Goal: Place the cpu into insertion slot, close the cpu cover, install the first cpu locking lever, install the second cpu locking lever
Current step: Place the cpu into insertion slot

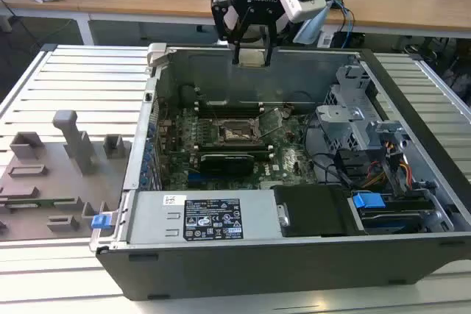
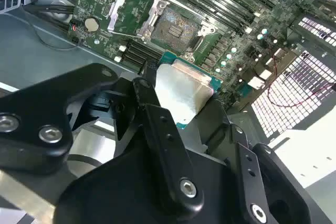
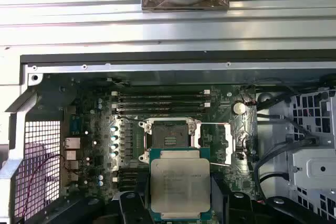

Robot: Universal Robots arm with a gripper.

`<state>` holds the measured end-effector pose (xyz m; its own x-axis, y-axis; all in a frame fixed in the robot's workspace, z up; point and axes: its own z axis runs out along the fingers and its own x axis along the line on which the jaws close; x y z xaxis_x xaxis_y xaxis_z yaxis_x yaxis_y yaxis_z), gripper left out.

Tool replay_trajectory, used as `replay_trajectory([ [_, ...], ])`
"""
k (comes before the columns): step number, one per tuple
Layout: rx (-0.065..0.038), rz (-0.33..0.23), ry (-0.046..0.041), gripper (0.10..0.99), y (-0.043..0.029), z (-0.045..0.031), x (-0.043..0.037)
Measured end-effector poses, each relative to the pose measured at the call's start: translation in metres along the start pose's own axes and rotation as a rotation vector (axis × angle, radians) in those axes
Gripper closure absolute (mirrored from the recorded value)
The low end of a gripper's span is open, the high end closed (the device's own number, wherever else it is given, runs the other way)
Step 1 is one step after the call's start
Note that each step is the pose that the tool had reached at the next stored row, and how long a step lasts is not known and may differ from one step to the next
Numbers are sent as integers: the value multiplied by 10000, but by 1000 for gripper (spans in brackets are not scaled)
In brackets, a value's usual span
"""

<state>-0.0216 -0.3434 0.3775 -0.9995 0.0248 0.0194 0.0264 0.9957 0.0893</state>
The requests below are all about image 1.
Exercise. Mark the grey parts rack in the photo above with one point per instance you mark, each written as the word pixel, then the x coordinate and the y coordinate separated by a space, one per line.
pixel 55 196

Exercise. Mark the blue case latch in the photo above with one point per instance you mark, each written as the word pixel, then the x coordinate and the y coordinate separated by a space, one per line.
pixel 100 221

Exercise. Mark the silver power supply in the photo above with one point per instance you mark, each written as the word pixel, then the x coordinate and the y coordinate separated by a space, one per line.
pixel 154 218

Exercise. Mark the CPU socket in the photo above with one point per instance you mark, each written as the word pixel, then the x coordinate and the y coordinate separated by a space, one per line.
pixel 239 139

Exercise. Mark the black graphics card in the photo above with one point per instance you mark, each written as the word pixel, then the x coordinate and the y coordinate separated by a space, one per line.
pixel 228 163

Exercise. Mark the black plastic shroud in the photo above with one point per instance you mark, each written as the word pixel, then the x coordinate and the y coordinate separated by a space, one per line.
pixel 312 211

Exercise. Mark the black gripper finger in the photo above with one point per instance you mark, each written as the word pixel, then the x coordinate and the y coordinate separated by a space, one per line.
pixel 219 16
pixel 270 38

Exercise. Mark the green motherboard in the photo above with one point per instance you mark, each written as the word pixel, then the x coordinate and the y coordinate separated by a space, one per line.
pixel 287 159

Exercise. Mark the hard disk in blue carrier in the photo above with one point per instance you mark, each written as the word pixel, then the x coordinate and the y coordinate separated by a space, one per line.
pixel 368 200

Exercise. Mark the black RAM slot row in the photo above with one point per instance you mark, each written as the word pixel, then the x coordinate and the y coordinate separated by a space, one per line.
pixel 228 110
pixel 257 152

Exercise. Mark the pale blue teach pendant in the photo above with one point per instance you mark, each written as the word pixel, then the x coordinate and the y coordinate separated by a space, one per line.
pixel 309 29

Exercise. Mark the wooden desk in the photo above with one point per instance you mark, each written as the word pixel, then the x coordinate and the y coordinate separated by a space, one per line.
pixel 147 1

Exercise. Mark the silver drive cage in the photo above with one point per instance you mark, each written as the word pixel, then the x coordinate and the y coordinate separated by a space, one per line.
pixel 342 119

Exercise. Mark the black open PC case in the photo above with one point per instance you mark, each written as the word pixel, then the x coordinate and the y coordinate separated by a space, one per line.
pixel 257 270

